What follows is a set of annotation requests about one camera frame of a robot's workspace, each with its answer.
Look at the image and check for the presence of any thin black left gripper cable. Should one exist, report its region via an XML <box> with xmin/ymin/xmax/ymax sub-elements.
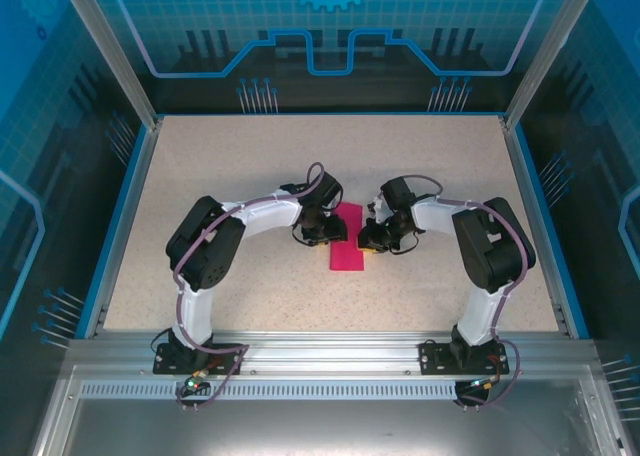
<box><xmin>291</xmin><ymin>224</ymin><xmax>321</xmax><ymax>250</ymax></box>

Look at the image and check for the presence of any blue printed side panel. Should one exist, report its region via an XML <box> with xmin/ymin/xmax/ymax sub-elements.
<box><xmin>0</xmin><ymin>0</ymin><xmax>151</xmax><ymax>456</ymax></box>
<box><xmin>514</xmin><ymin>0</ymin><xmax>640</xmax><ymax>392</ymax></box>

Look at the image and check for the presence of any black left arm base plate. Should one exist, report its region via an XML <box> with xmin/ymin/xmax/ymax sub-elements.
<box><xmin>152</xmin><ymin>343</ymin><xmax>246</xmax><ymax>377</ymax></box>

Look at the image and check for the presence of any blue printed gear panel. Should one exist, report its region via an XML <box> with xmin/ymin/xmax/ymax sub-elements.
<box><xmin>107</xmin><ymin>0</ymin><xmax>556</xmax><ymax>115</ymax></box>

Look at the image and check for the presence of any aluminium mounting rail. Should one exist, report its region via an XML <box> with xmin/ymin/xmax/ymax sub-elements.
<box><xmin>64</xmin><ymin>331</ymin><xmax>604</xmax><ymax>377</ymax></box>

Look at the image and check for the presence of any thin black right gripper cable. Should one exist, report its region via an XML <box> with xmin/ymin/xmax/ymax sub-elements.
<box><xmin>387</xmin><ymin>228</ymin><xmax>421</xmax><ymax>257</ymax></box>

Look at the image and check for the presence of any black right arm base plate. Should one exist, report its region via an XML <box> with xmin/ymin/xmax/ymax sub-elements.
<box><xmin>418</xmin><ymin>340</ymin><xmax>511</xmax><ymax>376</ymax></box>

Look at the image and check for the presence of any cable connector with green light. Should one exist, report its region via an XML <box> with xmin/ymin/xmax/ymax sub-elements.
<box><xmin>467</xmin><ymin>374</ymin><xmax>502</xmax><ymax>393</ymax></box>

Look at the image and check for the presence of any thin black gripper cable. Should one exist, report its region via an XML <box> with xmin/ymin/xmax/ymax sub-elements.
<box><xmin>291</xmin><ymin>224</ymin><xmax>321</xmax><ymax>250</ymax></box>
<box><xmin>387</xmin><ymin>228</ymin><xmax>421</xmax><ymax>257</ymax></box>

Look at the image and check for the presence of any pink paper sheet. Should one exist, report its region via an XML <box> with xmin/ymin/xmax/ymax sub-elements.
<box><xmin>328</xmin><ymin>201</ymin><xmax>367</xmax><ymax>273</ymax></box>

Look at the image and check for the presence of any aluminium side rail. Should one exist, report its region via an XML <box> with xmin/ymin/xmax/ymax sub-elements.
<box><xmin>499</xmin><ymin>115</ymin><xmax>591</xmax><ymax>340</ymax></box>
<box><xmin>84</xmin><ymin>115</ymin><xmax>164</xmax><ymax>340</ymax></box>

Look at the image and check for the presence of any aluminium frame post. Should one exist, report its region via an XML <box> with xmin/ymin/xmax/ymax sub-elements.
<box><xmin>56</xmin><ymin>0</ymin><xmax>165</xmax><ymax>127</ymax></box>
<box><xmin>501</xmin><ymin>0</ymin><xmax>604</xmax><ymax>127</ymax></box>

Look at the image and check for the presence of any slotted grey cable duct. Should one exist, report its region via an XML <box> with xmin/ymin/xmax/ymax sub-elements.
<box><xmin>79</xmin><ymin>381</ymin><xmax>506</xmax><ymax>401</ymax></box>

